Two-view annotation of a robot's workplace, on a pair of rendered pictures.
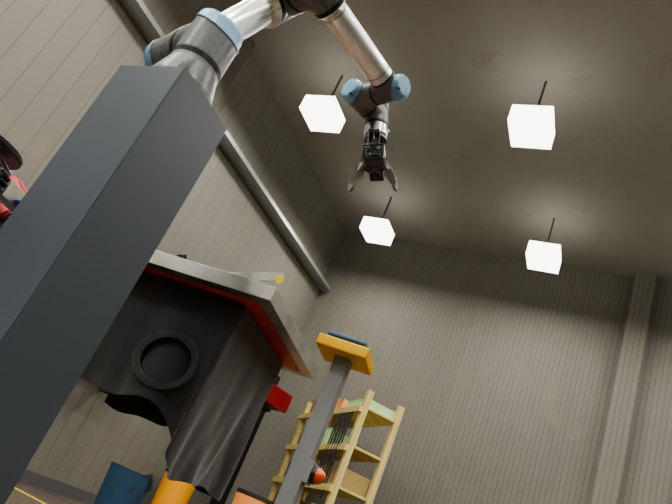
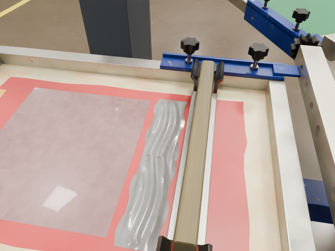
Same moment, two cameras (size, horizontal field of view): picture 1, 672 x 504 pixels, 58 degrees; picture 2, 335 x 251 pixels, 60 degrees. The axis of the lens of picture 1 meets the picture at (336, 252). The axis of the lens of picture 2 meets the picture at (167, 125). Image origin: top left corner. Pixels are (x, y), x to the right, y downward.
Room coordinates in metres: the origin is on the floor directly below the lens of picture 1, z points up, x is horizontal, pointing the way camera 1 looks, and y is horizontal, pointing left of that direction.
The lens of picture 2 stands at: (2.17, 0.45, 1.41)
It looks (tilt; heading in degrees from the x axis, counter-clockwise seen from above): 45 degrees down; 170
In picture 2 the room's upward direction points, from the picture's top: straight up
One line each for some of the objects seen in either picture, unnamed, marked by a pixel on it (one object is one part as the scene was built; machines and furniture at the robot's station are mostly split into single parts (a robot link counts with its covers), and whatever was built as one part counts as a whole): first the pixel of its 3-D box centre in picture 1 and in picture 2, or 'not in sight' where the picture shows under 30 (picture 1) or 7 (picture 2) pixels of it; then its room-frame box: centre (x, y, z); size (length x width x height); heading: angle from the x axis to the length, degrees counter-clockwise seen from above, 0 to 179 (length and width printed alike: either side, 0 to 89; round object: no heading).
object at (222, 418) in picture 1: (227, 408); not in sight; (1.67, 0.09, 0.74); 0.45 x 0.03 x 0.43; 161
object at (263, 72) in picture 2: not in sight; (219, 74); (1.59, 0.69, 0.98); 0.30 x 0.05 x 0.07; 71
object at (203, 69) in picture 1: (186, 81); not in sight; (1.12, 0.45, 1.25); 0.15 x 0.15 x 0.10
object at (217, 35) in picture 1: (208, 45); not in sight; (1.12, 0.45, 1.37); 0.13 x 0.12 x 0.14; 41
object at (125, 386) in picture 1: (131, 344); not in sight; (1.58, 0.38, 0.77); 0.46 x 0.09 x 0.36; 71
